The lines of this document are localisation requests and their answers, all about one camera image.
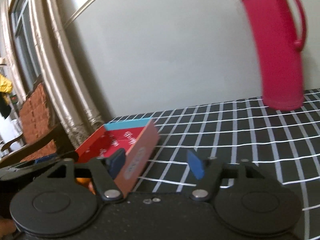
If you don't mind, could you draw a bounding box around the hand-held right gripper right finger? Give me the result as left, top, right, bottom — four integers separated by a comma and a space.
187, 149, 272, 202

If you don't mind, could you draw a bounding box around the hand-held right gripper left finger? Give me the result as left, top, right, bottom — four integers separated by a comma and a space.
40, 148, 126, 203

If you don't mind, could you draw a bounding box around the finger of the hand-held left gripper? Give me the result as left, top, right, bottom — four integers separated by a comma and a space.
34, 154, 62, 163

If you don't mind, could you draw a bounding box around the red cardboard box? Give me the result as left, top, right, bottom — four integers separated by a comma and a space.
74, 118, 160, 199

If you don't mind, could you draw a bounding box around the orange mandarin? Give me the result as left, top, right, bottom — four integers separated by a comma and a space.
76, 177, 95, 194

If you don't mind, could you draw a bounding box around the person's left hand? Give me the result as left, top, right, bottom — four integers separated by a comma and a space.
0, 218, 16, 235

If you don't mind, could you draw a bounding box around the brown wicker chair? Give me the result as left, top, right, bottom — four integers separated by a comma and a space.
0, 74, 73, 167

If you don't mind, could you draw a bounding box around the black white checkered tablecloth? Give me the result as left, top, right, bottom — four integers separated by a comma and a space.
110, 88, 320, 240

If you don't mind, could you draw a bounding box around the dark hanging garment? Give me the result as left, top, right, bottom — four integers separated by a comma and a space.
0, 92, 11, 119

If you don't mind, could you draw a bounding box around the yellow cloth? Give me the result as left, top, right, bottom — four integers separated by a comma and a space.
0, 74, 12, 93

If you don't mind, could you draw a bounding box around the beige curtain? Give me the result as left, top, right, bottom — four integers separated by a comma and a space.
0, 0, 110, 153

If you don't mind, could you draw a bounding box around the pink thermos flask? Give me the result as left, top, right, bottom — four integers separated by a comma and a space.
239, 0, 308, 111

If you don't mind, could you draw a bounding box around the window frame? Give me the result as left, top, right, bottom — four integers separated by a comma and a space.
9, 0, 42, 85

